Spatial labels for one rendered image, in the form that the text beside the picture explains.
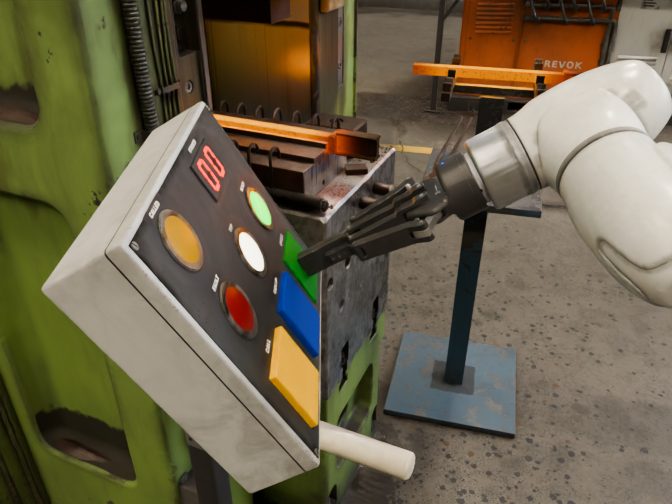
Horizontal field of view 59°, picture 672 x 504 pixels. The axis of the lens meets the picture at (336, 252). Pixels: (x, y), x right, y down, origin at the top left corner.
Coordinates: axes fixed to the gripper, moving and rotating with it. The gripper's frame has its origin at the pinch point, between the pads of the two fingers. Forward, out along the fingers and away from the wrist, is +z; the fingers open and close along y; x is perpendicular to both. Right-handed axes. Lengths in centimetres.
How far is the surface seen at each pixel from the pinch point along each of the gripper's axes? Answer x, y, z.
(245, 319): 8.8, -20.9, 3.4
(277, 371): 3.7, -23.1, 3.1
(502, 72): -21, 82, -37
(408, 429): -101, 64, 30
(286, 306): 3.3, -12.8, 3.1
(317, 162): -3.4, 40.5, 3.9
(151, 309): 16.9, -27.1, 5.7
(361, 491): -93, 41, 44
